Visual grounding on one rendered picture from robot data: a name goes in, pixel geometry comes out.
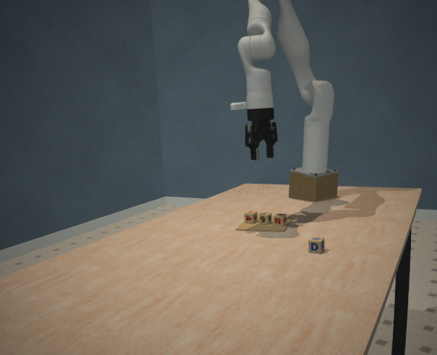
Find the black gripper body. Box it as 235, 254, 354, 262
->
247, 108, 274, 140

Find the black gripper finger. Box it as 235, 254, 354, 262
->
264, 122, 277, 158
245, 125, 266, 162

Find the tan square mat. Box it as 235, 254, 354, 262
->
235, 217, 293, 232

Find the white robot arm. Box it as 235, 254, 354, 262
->
231, 0, 334, 173

